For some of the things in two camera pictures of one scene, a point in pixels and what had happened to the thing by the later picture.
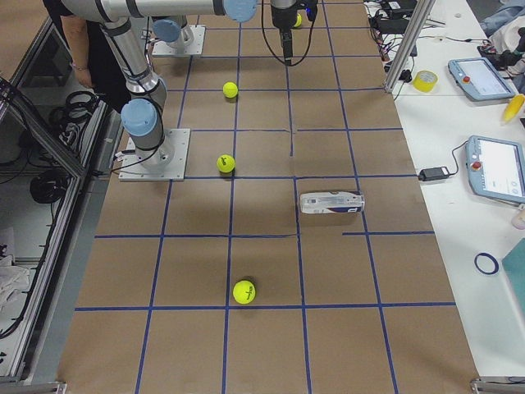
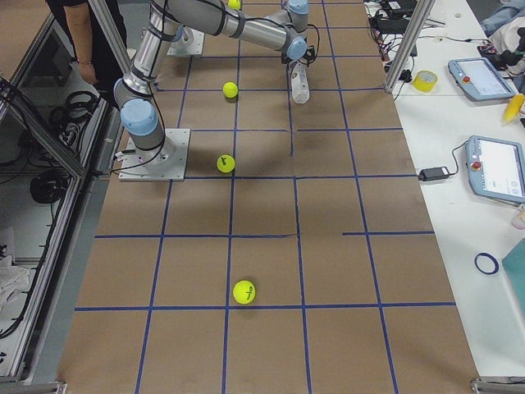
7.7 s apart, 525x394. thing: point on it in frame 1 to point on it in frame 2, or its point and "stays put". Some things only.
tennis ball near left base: x=230 y=89 stays put
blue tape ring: x=495 y=262 stays put
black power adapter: x=433 y=173 stays put
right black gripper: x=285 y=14 to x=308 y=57
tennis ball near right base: x=244 y=291 stays put
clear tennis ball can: x=331 y=202 to x=299 y=81
